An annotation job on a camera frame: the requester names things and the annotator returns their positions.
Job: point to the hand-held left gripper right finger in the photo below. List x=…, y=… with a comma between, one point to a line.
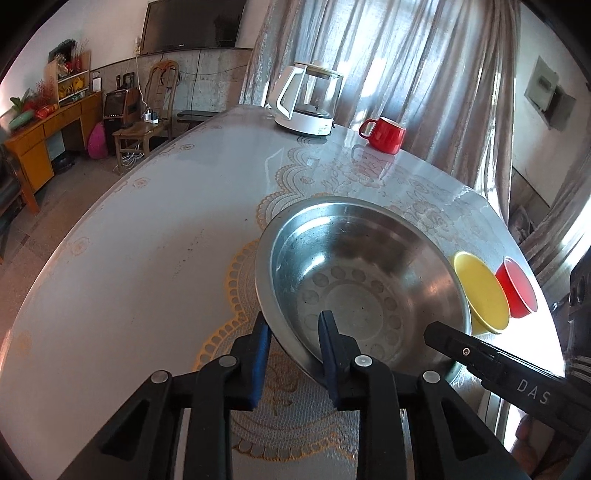
x=330, y=360

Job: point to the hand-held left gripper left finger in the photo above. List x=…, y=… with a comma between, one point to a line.
x=258, y=360

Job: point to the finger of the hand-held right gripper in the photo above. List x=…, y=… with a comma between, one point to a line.
x=461, y=348

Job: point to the yellow bowl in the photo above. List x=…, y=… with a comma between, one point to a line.
x=482, y=295

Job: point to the red bowl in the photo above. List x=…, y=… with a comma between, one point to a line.
x=519, y=290

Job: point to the steel bowl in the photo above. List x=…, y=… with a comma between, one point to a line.
x=369, y=258

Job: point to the person's right hand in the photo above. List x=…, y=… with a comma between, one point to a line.
x=533, y=438

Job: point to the lace patterned tablecloth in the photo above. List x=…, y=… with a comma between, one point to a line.
x=295, y=415

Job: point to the pile of cloth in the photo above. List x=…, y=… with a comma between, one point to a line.
x=521, y=226

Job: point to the red mug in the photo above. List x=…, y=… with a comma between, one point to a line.
x=388, y=136

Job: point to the white glass kettle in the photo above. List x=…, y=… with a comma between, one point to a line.
x=304, y=122

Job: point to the wooden chair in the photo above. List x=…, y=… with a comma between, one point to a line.
x=138, y=134

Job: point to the white power strip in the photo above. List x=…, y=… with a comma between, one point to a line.
x=151, y=117

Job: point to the pink bag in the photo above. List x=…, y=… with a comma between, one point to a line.
x=97, y=143

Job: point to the black speaker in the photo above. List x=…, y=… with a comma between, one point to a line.
x=115, y=108

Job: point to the grey window curtain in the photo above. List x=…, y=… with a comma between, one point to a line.
x=415, y=55

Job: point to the wooden desk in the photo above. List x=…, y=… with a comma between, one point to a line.
x=37, y=138

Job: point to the shelf with decorations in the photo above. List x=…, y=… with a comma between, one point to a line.
x=69, y=85

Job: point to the black television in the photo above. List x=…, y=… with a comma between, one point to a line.
x=194, y=23

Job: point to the potted plant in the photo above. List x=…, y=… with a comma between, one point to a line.
x=21, y=106

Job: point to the wall electrical panel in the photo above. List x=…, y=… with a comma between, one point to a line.
x=540, y=87

